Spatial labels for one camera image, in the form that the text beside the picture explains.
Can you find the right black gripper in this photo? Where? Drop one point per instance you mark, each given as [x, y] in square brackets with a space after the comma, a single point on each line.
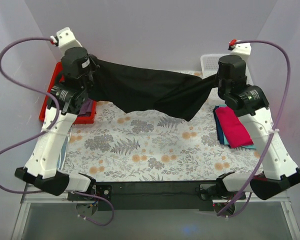
[220, 83]

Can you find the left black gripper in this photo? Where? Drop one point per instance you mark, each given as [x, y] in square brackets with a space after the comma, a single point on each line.
[90, 81]

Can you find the black t shirt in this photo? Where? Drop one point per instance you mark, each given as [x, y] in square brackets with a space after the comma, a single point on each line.
[131, 89]

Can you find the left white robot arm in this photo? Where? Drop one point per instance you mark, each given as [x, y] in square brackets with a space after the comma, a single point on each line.
[41, 168]

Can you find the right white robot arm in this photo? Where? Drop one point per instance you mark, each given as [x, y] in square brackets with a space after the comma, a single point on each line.
[250, 105]

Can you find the magenta folded t shirt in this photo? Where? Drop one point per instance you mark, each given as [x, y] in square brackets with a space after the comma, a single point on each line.
[232, 130]

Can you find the dark blue folded t shirt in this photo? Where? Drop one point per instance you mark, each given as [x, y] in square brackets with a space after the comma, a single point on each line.
[220, 134]

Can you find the purple crumpled t shirt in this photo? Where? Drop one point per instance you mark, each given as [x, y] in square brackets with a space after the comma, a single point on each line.
[87, 109]

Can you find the white perforated plastic basket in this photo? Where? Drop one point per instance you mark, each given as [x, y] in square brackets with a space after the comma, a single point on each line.
[209, 66]

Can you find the teal folded t shirt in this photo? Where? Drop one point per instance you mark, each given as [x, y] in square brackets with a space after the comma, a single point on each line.
[227, 143]

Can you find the light blue dotted cloth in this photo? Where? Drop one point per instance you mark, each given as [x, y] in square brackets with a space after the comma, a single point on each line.
[63, 151]

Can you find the floral patterned table mat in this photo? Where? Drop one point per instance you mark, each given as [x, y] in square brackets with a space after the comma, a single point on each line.
[151, 146]

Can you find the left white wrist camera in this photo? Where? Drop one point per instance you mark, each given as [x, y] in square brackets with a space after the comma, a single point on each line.
[64, 40]

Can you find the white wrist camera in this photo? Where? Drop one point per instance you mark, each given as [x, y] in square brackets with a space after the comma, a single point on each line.
[64, 40]
[242, 50]

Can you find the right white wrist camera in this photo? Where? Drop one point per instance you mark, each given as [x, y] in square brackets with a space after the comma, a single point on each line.
[242, 50]

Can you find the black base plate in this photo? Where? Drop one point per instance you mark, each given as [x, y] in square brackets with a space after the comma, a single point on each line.
[169, 204]

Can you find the aluminium mounting rail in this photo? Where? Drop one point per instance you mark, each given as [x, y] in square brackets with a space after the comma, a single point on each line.
[143, 191]

